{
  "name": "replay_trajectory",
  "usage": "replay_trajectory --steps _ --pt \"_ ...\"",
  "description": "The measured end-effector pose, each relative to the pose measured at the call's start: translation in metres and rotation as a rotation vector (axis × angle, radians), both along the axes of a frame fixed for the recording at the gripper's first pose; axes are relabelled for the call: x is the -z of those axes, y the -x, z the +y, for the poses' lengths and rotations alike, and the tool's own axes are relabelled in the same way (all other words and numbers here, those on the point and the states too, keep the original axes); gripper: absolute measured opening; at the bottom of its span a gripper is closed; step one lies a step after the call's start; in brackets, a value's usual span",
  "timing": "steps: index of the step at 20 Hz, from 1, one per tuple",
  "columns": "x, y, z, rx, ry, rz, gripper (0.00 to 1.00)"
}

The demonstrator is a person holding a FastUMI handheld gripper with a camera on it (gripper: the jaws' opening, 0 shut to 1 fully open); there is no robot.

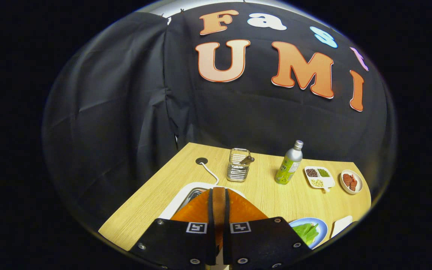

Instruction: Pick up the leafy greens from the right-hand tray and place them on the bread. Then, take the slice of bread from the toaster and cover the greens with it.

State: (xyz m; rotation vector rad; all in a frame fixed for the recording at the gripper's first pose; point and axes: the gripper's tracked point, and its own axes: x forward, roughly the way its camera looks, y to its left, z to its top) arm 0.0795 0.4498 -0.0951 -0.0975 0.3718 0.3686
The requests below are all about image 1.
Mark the toasted bread slice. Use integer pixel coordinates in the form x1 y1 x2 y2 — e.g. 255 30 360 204
212 187 226 250

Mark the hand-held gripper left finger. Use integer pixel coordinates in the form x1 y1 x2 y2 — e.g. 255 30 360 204
130 187 216 270

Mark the white round plate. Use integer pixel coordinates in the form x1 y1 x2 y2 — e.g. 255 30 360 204
339 169 363 195

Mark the white toaster cable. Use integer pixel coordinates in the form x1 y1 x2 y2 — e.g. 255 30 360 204
200 161 219 185

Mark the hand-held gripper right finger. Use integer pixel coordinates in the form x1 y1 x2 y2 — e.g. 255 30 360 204
222 188 312 270

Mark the white square plate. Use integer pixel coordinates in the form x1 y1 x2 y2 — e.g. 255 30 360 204
330 215 353 239

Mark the white divided dish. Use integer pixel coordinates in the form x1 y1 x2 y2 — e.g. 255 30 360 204
304 166 336 193

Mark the metal bottle green label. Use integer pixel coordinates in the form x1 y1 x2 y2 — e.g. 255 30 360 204
274 140 304 185

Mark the wire mesh utensil holder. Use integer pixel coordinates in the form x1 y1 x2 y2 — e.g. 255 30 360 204
226 148 255 183

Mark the white toaster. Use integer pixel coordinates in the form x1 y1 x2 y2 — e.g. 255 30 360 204
159 182 246 220

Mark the blue round plate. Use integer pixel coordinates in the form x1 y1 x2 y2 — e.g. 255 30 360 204
288 217 329 249

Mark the green lettuce leaf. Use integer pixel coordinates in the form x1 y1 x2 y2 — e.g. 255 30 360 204
293 223 320 246

